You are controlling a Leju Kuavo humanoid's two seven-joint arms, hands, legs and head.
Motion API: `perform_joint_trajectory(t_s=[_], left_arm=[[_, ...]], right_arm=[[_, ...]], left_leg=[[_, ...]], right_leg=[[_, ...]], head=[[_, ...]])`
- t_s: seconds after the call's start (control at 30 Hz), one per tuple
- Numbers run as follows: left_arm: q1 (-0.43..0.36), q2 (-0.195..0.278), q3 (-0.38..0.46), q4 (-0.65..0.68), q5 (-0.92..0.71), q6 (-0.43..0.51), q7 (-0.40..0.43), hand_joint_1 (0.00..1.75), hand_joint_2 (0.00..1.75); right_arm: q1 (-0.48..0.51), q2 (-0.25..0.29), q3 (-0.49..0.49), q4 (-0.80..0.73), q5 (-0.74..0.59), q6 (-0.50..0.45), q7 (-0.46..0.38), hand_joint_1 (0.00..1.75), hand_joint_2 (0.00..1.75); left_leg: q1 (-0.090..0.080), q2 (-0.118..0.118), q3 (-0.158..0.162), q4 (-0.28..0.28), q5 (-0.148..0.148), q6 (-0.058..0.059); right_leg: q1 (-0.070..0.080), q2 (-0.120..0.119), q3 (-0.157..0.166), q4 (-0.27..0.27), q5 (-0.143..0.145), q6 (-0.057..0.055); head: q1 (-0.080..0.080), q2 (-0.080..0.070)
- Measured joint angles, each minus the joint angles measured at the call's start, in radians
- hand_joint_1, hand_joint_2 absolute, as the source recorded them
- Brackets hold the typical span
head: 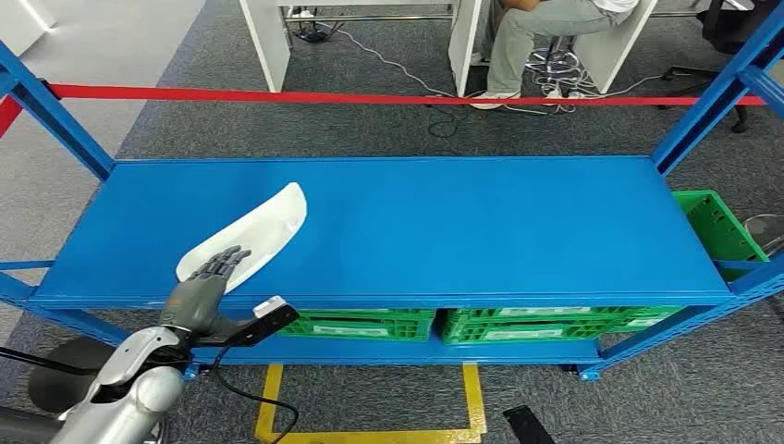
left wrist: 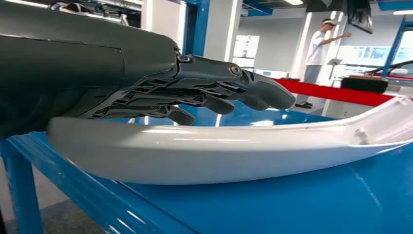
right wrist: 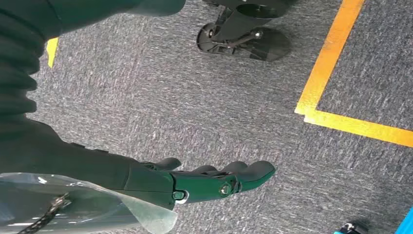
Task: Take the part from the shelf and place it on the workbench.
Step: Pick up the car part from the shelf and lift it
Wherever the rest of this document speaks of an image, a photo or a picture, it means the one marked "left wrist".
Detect standing person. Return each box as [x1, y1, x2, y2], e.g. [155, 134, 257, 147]
[294, 18, 352, 109]

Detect red barrier tape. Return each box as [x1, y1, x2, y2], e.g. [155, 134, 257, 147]
[274, 72, 413, 107]

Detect blue metal shelf rack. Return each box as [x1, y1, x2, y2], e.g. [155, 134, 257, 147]
[0, 0, 413, 234]

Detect black hanging monitor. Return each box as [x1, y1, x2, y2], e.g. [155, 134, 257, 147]
[347, 0, 374, 35]

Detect black box with tan top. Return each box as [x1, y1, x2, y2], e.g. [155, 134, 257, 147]
[340, 75, 389, 94]

